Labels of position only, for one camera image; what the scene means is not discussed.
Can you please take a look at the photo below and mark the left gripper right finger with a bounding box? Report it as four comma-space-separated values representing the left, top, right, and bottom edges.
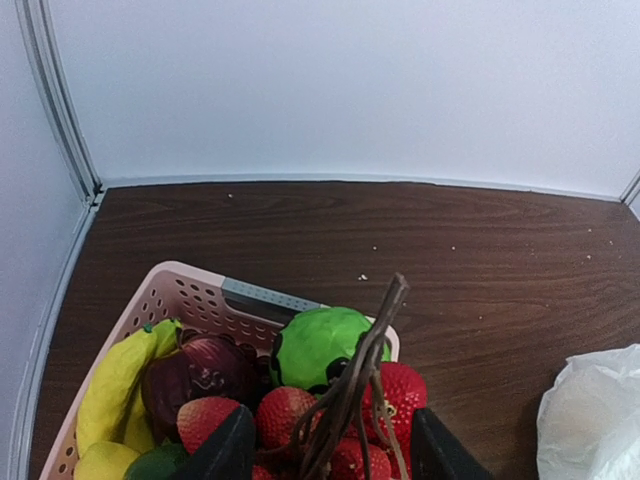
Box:
410, 408, 493, 480

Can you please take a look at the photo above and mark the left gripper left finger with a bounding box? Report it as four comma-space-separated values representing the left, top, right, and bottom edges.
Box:
172, 406, 256, 480

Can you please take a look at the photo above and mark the green lime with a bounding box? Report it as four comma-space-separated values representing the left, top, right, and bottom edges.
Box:
124, 443, 189, 480

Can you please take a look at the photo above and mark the red lychee bunch toy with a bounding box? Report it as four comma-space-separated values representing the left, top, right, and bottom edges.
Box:
179, 274, 426, 479

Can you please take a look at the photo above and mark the pink perforated basket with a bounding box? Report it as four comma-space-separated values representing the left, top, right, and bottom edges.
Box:
38, 259, 401, 480

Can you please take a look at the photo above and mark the white plastic bag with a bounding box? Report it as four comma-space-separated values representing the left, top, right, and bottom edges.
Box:
536, 344, 639, 479

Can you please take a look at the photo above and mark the dark red fruit toy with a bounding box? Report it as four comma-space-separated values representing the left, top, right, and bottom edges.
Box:
141, 334, 259, 442

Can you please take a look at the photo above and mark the yellow lemon toy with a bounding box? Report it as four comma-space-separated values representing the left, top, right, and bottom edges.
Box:
74, 441, 141, 480

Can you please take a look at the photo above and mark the yellow banana toy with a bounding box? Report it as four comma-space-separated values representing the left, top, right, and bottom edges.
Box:
76, 318, 182, 456

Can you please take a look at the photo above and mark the green striped melon toy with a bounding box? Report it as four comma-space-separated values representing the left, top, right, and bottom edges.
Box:
269, 307, 372, 397

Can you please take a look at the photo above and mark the right aluminium frame post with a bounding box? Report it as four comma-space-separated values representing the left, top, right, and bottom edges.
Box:
620, 171, 640, 220

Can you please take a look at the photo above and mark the aluminium frame post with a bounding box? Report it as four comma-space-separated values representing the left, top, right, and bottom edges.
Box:
620, 171, 640, 220
14, 0, 104, 209

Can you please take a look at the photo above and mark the left aluminium frame post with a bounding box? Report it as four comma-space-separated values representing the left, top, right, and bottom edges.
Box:
14, 0, 104, 209

